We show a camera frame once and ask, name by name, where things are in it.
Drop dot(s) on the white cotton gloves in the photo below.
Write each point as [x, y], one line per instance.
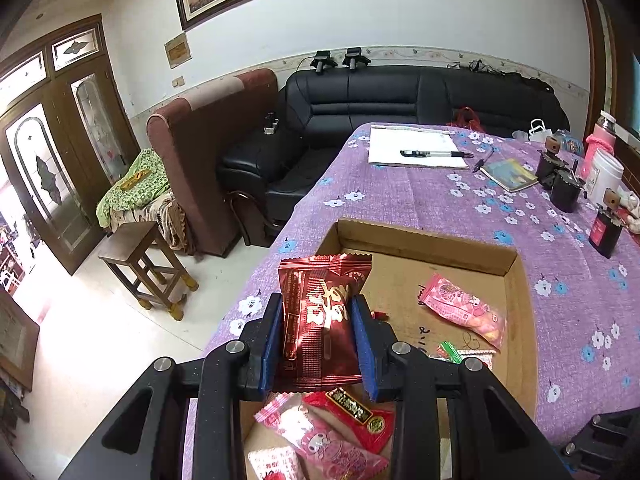
[631, 210]

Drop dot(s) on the black jar with cork knob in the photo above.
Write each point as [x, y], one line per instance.
[547, 165]
[566, 192]

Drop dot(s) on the wooden framed board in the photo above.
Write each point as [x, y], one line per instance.
[17, 340]

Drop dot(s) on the red bag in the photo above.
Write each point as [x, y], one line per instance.
[464, 120]

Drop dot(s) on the small colourful notebook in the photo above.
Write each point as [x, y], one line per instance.
[510, 175]

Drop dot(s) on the pink sleeved thermos bottle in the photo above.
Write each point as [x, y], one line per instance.
[600, 137]

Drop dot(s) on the pink cartoon snack packet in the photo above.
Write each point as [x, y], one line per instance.
[462, 307]
[330, 445]

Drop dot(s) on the wooden glass cabinet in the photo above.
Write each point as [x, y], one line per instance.
[617, 60]

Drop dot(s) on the green patterned cloth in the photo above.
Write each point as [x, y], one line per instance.
[135, 185]

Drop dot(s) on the dark cloth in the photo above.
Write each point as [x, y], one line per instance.
[530, 82]

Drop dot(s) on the white bag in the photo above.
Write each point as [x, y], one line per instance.
[540, 132]

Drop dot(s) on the white grey red snack packet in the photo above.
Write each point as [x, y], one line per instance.
[477, 354]

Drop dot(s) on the green wrapped candy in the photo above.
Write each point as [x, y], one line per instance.
[450, 352]

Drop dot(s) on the shallow cardboard box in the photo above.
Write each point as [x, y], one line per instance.
[415, 260]

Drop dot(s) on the black device on sofa back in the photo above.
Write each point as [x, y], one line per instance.
[322, 61]
[356, 57]

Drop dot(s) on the wall socket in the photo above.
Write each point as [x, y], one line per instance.
[177, 81]

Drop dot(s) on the dark red shiny snack packet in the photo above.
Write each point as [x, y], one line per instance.
[320, 320]

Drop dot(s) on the dark slim pen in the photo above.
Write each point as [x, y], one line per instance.
[484, 160]

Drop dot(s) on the wooden glazed door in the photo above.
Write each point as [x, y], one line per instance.
[60, 160]

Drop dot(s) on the black leather sofa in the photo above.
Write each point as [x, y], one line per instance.
[360, 100]

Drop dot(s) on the black pen with white barrel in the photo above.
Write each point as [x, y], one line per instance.
[432, 154]

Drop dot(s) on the brown upholstered armchair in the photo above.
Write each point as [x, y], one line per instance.
[200, 170]

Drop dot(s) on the small wall plaque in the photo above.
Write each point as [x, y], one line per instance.
[177, 51]

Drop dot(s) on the brown fringed blanket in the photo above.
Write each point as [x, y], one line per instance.
[172, 225]

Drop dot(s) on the white paper sheet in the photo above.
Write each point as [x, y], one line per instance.
[415, 140]

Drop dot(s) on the white plastic mug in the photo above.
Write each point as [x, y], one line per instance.
[605, 175]

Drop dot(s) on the black jar with red label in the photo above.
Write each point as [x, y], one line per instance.
[605, 230]

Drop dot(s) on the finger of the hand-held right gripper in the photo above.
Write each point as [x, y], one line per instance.
[610, 440]

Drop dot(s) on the red black-label snack packet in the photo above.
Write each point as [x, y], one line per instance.
[355, 412]

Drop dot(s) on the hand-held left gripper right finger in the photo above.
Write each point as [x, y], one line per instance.
[362, 355]

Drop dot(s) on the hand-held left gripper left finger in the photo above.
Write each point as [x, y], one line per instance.
[270, 350]

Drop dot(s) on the wooden stool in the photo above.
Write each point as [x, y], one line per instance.
[135, 247]

